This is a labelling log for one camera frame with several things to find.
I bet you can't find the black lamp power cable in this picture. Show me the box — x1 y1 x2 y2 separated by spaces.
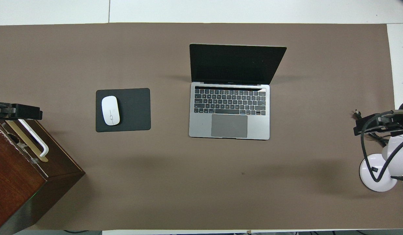
353 110 389 147

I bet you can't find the silver laptop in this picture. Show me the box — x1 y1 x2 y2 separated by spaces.
189 43 287 141

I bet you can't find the gold handle plate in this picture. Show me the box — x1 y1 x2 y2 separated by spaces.
5 119 49 163

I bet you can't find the white computer mouse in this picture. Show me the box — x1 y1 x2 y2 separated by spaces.
101 96 120 126

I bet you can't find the white desk lamp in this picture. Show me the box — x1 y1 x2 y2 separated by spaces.
359 134 403 192

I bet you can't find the dark wooden box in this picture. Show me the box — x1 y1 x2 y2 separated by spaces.
0 118 85 235

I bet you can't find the white box handle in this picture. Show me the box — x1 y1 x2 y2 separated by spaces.
18 119 49 158

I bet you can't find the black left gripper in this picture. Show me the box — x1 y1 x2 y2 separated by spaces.
0 102 43 121

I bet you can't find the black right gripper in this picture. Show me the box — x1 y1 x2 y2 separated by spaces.
353 109 403 136

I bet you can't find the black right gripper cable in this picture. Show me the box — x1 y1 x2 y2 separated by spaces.
361 110 403 182

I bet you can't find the brown table mat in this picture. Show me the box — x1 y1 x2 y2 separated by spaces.
0 22 403 230

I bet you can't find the black mouse pad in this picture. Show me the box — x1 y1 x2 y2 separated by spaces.
96 88 151 133

